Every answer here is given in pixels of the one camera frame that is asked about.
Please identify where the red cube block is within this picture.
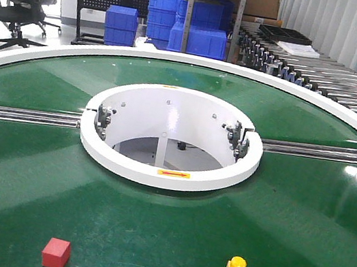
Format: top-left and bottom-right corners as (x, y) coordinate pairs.
(41, 237), (72, 267)

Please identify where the large blue crate front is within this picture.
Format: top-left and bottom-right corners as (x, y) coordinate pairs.
(166, 22), (227, 60)

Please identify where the small blue crate stack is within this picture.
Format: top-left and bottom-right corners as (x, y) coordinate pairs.
(104, 5), (138, 47)

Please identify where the tall blue crate stack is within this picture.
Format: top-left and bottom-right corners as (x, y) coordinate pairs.
(146, 0), (179, 50)

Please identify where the black divided tray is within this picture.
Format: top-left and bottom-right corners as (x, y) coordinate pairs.
(259, 24), (312, 46)

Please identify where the white flat box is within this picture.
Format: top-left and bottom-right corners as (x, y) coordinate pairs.
(277, 41), (320, 59)

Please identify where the cardboard box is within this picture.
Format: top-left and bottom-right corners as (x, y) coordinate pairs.
(228, 0), (283, 27)

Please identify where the right steel roller bar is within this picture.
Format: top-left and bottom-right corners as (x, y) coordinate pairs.
(262, 139), (357, 163)

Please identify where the steel roller bar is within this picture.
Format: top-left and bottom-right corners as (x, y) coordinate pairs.
(262, 139), (357, 163)
(0, 106), (81, 128)

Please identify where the left steel roller bar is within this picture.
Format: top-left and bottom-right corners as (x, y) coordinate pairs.
(0, 106), (81, 128)

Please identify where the steel roller conveyor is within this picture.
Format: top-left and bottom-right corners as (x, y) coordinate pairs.
(238, 25), (357, 114)

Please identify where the white outer conveyor rim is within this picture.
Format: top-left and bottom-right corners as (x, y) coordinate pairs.
(0, 45), (357, 130)

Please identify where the white inner ring housing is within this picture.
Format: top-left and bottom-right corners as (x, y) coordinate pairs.
(80, 84), (264, 191)

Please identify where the metal shelf frame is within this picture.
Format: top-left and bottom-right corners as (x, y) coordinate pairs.
(175, 0), (233, 53)

